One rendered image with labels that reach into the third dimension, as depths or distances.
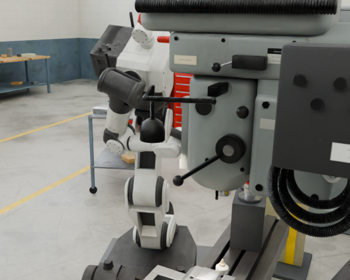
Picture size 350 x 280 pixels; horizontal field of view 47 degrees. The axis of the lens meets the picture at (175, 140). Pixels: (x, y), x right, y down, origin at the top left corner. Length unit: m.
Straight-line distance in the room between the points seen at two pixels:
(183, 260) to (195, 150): 1.18
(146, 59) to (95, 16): 10.81
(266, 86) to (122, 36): 0.89
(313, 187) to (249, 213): 0.58
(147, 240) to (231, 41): 1.36
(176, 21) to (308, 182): 0.49
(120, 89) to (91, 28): 10.98
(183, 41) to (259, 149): 0.32
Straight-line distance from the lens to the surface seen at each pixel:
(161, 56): 1.63
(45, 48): 11.64
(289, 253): 3.22
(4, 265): 3.38
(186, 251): 2.26
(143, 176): 1.85
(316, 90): 0.68
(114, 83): 1.50
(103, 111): 4.16
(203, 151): 1.06
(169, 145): 1.56
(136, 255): 2.23
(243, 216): 1.55
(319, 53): 0.68
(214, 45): 0.98
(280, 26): 0.93
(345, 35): 0.94
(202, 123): 1.04
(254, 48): 0.95
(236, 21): 0.95
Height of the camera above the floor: 1.76
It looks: 16 degrees down
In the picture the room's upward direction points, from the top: 1 degrees clockwise
